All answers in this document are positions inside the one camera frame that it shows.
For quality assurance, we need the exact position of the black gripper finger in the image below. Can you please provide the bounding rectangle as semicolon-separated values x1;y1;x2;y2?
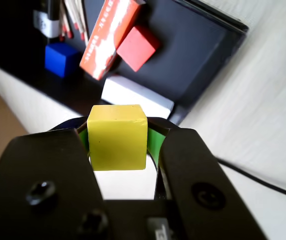
146;116;268;240
0;116;108;240

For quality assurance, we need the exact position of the yellow wooden cube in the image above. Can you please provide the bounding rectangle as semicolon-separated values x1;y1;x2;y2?
86;104;148;172

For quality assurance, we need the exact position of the red wooden cube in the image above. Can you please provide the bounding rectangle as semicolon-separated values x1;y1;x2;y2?
116;26;160;73

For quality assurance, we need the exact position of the small white box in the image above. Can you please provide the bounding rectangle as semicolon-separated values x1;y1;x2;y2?
100;74;175;120

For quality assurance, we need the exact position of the black cardboard box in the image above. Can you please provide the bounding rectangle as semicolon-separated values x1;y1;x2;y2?
0;0;249;126

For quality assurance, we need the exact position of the black box lid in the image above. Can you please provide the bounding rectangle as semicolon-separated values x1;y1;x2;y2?
169;0;250;126

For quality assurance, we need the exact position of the blue wooden cube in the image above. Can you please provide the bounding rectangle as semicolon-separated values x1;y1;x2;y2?
44;42;80;79

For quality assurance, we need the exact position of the red-tipped wooden matchstick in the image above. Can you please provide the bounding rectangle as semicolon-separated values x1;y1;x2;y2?
64;0;73;39
58;0;68;42
69;0;80;32
75;0;90;45

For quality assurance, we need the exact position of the black and silver lighter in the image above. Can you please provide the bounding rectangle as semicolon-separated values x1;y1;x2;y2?
32;0;60;38

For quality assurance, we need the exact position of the orange matchbox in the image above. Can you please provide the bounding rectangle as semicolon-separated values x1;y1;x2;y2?
79;0;146;81

